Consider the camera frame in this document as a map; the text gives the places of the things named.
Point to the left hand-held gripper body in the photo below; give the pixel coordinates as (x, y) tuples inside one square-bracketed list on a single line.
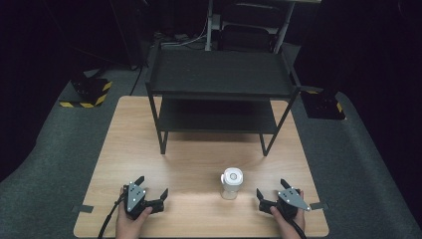
[(135, 197)]

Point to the black yellow striped stand base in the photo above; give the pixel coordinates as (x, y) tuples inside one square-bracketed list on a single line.
[(323, 104), (89, 91)]

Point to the black two-tier shelf rack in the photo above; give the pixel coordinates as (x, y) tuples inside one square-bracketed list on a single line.
[(219, 71)]

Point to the grey tape strip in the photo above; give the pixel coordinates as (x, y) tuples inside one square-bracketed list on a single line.
[(319, 206), (83, 208)]

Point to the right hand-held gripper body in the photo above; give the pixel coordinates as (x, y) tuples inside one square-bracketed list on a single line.
[(291, 197)]

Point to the person's left hand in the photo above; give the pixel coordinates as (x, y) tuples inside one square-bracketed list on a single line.
[(127, 227)]

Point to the black chair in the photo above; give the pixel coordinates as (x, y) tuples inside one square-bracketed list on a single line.
[(247, 38)]

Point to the person's right hand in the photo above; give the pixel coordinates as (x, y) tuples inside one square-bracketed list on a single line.
[(292, 229)]

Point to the white metal desk frame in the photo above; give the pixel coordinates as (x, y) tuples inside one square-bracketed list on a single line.
[(209, 30)]

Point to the white bottle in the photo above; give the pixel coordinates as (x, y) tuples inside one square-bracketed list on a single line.
[(231, 182)]

